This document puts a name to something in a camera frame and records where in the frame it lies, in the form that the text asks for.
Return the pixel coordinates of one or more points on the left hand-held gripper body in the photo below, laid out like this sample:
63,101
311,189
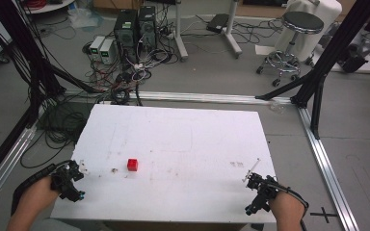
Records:
65,183

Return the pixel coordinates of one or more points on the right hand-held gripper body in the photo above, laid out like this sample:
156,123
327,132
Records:
261,192

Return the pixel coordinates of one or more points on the red cube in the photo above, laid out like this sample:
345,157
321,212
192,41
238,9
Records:
132,164

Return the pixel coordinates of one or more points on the person's left hand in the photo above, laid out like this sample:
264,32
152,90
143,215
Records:
41,195

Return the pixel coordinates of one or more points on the person's right hand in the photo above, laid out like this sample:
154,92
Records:
285,207

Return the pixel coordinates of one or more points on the white power supply unit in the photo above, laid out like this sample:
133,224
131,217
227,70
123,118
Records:
107,50
96,48

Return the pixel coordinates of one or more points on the white table stand legs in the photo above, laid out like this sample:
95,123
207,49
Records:
231,35

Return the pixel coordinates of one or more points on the black computer tower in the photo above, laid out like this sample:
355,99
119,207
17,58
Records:
126,27
147,25

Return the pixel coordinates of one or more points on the flat black box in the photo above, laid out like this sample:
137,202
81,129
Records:
217,23

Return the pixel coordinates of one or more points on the black round stool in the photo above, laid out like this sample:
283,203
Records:
302,22

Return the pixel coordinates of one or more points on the white round table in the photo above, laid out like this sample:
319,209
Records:
46,5

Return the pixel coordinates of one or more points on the aluminium floor rail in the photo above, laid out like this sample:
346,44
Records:
6,163
205,96
327,173

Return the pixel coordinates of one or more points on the black metal frame post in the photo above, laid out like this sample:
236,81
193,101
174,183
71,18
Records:
334,51
22,48

